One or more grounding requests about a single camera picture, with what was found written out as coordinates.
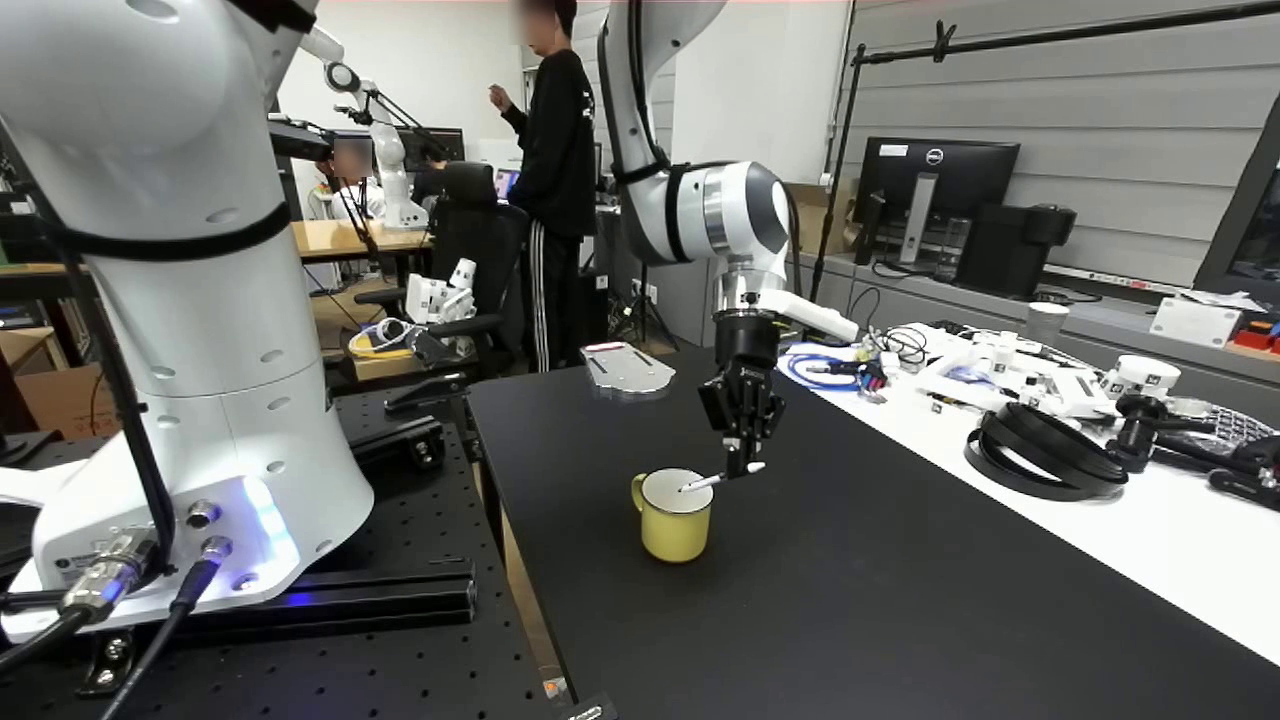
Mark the standing person in black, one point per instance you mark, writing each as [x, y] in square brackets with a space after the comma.
[556, 157]

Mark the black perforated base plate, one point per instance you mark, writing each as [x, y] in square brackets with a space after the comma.
[412, 619]

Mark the black computer monitor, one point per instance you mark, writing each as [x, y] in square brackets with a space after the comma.
[917, 202]

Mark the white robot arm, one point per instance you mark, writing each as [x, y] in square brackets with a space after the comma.
[151, 144]

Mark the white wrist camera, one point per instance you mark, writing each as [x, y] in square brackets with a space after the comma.
[808, 313]

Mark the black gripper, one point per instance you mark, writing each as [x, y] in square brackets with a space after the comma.
[738, 399]

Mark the yellow enamel cup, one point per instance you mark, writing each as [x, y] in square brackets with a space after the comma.
[674, 527]

